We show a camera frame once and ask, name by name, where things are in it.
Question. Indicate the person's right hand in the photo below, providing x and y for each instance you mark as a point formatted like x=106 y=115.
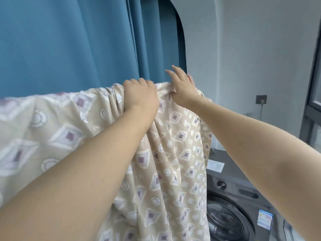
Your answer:
x=184 y=89

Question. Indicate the person's left hand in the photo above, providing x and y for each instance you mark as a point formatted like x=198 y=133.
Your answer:
x=140 y=95

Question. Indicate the person's right thumb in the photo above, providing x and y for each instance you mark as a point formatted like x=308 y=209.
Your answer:
x=172 y=93

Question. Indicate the person's left fingers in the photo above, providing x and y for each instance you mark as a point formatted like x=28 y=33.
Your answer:
x=139 y=82

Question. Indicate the person's right middle finger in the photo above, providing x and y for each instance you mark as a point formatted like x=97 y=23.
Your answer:
x=179 y=70

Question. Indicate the beige diamond patterned bed sheet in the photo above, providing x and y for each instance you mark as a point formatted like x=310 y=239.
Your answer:
x=170 y=158

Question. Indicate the person's left forearm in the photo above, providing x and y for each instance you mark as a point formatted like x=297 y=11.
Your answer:
x=82 y=173

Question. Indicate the person's right forearm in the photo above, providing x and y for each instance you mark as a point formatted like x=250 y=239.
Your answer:
x=250 y=143

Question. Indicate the blue curtain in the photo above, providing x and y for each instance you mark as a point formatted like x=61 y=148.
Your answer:
x=75 y=42

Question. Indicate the white paper label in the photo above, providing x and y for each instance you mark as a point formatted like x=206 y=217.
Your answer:
x=215 y=166

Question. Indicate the silver washing machine knob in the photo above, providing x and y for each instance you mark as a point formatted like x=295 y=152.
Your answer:
x=221 y=185

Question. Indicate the grey washing machine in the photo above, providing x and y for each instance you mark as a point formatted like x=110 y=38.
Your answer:
x=238 y=183

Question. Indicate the round washing machine door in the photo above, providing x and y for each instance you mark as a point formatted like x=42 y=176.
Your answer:
x=225 y=220

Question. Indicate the blue energy label sticker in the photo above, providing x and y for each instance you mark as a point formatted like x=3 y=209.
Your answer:
x=265 y=219

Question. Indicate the dark grey wall socket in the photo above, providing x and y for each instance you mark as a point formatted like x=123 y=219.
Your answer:
x=261 y=99

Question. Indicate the dark window frame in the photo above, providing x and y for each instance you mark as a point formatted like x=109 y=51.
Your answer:
x=312 y=97

